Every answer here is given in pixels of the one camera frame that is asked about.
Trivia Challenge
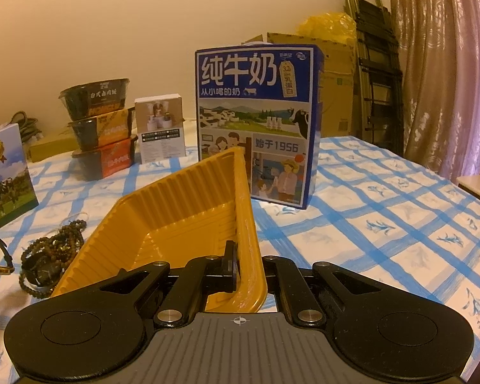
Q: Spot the orange plastic tray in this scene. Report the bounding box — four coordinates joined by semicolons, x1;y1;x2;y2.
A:
53;148;268;313

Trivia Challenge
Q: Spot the middle orange noodle bowl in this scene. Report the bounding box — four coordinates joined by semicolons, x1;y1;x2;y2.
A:
69;108;133;151

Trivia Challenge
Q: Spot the flat cardboard box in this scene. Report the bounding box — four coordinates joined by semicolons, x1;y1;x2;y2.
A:
26;127;79;162

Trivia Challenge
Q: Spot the blue tall milk carton box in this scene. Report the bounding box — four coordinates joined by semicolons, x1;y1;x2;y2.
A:
195;44;324;209

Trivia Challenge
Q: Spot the pink patterned curtain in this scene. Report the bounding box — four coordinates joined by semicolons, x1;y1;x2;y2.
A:
391;0;480;180

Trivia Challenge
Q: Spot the top black noodle bowl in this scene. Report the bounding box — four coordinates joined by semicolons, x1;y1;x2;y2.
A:
59;78;130;121

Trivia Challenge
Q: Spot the blue checked tablecloth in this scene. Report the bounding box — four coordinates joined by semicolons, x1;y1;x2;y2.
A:
0;137;480;379

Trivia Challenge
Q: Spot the black folding ladder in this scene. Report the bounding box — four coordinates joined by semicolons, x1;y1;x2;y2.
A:
345;0;404;156

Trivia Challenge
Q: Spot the bottom red noodle bowl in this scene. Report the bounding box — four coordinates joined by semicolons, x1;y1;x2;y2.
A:
72;135;138;181

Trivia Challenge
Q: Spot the yellow plastic bag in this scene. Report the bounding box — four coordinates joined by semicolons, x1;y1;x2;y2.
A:
297;12;356;47

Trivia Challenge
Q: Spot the dark wooden bead necklace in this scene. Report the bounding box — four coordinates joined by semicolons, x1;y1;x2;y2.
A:
18;218;88;300

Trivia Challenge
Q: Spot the small white product box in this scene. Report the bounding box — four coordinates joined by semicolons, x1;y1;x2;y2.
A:
134;94;186;164

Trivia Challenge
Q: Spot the brown cardboard box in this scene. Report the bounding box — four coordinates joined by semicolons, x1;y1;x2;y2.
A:
243;32;355;139

